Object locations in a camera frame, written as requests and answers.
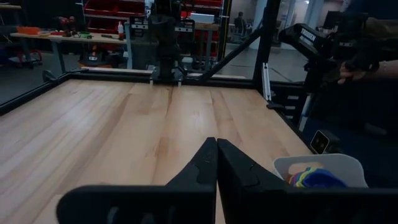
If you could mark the orange tray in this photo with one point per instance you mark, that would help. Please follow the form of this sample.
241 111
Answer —
28 30

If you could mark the light grey plastic basket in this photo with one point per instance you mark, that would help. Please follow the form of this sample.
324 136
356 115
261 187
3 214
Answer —
342 168

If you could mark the dark indigo measuring cup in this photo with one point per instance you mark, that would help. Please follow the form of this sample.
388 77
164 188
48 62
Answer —
323 182

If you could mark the small black table camera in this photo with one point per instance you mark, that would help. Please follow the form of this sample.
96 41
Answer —
320 142

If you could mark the orange and black vacuum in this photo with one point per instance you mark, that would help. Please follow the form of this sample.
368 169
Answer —
93 57

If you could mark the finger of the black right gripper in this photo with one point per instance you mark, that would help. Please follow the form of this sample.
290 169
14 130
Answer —
185 30
139 28

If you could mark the grey metal cabinet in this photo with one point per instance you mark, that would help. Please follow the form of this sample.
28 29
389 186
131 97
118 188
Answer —
140 53

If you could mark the black metal table frame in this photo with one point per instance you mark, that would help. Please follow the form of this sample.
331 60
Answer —
31 94

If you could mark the red storage bin shelf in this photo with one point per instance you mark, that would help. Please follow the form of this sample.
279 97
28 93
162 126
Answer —
208 2
115 7

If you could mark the white round pillar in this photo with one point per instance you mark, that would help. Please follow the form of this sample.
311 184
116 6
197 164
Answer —
258 21

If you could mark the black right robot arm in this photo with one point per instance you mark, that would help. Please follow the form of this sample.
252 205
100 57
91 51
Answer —
166 56

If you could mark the person's hand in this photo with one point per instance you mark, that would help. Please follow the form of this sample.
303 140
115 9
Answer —
349 74

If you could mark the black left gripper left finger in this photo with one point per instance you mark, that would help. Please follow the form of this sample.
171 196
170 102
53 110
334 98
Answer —
140 205

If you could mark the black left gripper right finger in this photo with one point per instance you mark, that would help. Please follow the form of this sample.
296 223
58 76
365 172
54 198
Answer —
311 207

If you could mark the green tape roll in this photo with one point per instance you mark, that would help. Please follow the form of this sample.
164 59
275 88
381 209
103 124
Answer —
84 35

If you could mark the wooden workbench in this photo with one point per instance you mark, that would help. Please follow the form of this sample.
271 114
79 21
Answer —
62 39

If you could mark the white squeeze bottle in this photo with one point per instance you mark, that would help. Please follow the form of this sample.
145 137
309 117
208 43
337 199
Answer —
120 31

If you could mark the person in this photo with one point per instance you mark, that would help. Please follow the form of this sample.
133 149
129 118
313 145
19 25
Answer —
239 23
385 68

